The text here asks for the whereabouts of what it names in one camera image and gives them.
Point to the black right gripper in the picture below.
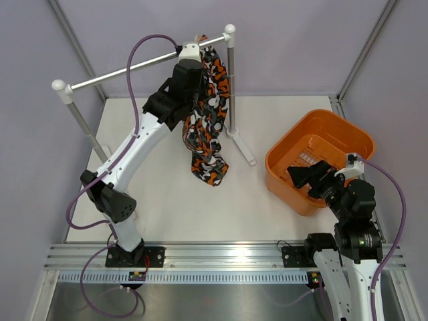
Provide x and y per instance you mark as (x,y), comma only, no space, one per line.
(317,174)

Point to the orange camouflage shorts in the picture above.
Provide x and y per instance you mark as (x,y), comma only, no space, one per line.
(201,130)

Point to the beige wooden hanger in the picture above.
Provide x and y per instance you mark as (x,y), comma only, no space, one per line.
(201,38)

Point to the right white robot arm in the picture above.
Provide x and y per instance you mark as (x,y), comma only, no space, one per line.
(348,259)

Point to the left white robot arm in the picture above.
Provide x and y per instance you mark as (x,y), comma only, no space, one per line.
(107,187)

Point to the orange plastic basket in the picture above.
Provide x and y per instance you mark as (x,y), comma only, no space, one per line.
(320,135)

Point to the right rack foot base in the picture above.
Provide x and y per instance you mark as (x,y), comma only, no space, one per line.
(241,146)

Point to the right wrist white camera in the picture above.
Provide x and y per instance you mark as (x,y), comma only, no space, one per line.
(354,167)

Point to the wrist white camera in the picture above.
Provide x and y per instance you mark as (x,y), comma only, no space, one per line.
(354,167)
(190,51)

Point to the right rack post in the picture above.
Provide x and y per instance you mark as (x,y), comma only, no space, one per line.
(231,76)

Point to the rack post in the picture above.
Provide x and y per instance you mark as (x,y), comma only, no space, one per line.
(231,76)
(85,128)

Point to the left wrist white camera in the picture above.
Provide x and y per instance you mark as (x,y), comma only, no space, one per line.
(190,51)

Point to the silver clothes rack rail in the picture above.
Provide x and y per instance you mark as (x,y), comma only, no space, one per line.
(65,90)

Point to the left rack post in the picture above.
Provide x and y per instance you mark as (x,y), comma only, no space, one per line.
(85,128)

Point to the aluminium slotted rail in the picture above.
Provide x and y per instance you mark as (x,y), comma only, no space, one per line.
(184,277)

